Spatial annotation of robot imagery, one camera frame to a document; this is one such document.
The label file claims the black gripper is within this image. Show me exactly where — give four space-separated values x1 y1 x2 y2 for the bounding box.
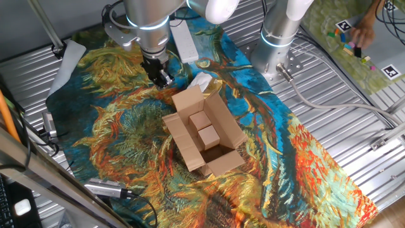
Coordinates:
140 56 175 91

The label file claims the large cardboard box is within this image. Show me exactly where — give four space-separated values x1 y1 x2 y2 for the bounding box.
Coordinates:
161 84 248 177

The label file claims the bare person forearm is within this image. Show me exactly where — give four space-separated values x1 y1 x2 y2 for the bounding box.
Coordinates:
362 0 385 25

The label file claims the bare person hand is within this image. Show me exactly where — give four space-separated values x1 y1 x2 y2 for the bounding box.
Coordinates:
349 17 377 50

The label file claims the gold tissue pack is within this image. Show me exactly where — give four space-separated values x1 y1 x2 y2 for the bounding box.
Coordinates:
186 72 224 96

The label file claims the sunflower painting print cloth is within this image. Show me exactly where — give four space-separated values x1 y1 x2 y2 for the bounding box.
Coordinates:
46 9 379 228

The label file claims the black pole clamp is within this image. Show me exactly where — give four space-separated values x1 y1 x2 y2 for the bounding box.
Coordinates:
51 40 68 60

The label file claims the grey metal pole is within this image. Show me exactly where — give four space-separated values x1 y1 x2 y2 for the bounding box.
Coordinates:
27 0 66 51

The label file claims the board with coloured blocks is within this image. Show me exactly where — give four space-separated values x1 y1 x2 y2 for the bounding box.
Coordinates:
300 0 405 96

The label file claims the black flat device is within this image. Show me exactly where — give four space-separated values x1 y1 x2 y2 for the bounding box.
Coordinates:
6 182 44 228

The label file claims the white rounded square device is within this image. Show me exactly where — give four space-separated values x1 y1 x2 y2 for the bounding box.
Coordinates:
14 198 32 217

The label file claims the black keyboard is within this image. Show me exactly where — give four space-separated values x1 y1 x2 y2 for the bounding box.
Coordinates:
0 175 15 228

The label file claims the grey board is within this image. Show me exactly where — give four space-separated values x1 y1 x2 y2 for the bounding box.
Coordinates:
346 6 405 82

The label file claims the aluminium profile bar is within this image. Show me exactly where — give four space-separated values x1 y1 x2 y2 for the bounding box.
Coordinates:
370 122 405 151
384 94 405 115

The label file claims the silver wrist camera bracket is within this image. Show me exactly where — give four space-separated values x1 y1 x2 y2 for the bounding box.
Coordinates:
104 22 140 52

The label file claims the silver depth camera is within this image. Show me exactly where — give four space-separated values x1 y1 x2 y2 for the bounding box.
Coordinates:
84 177 135 200
42 112 58 139

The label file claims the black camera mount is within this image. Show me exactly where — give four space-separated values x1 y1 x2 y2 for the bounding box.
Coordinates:
37 128 61 156

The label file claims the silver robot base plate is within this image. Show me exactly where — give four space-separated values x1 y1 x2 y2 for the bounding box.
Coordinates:
243 41 304 87

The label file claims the black camera cable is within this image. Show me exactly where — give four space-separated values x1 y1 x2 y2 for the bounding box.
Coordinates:
125 189 159 228

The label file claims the aluminium frame beam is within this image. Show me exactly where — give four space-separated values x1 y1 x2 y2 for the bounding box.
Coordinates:
0 126 132 228

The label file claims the orange cable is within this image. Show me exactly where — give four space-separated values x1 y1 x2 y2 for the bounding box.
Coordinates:
0 90 22 143

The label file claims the grey robot power hose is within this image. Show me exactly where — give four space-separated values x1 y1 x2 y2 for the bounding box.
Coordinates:
276 63 405 126

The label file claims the black looped cable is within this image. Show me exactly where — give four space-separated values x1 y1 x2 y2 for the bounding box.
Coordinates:
375 0 405 47

